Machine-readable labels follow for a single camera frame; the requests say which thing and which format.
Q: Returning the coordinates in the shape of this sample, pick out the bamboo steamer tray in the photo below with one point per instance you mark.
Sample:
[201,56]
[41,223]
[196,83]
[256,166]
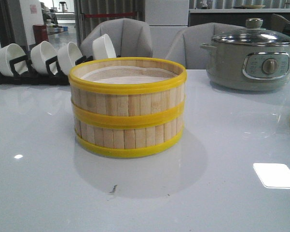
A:
[130,143]
[127,106]

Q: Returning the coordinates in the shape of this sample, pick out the left grey upholstered chair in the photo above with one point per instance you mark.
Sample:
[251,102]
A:
[130,38]

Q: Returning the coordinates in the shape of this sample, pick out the grey upholstered chair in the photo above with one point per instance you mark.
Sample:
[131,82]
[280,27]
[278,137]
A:
[130,38]
[185,47]

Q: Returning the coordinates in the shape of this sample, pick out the right grey upholstered chair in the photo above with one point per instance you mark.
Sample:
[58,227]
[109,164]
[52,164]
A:
[185,47]

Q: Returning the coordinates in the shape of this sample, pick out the white ceramic bowl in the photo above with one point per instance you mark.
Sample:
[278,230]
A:
[67,56]
[39,54]
[8,53]
[103,48]

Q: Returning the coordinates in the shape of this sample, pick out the white cabinet boxes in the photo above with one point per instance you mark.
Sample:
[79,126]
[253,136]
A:
[165,18]

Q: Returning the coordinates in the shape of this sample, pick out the grey electric cooking pot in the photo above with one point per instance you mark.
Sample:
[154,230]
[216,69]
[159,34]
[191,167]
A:
[246,67]

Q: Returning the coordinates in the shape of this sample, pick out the black bowl rack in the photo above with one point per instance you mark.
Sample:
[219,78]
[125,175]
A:
[54,75]

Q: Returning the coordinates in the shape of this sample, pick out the red bin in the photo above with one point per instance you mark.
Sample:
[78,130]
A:
[40,33]

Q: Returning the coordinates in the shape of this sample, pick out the glass pot lid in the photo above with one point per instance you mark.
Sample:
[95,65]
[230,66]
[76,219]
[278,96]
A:
[253,34]

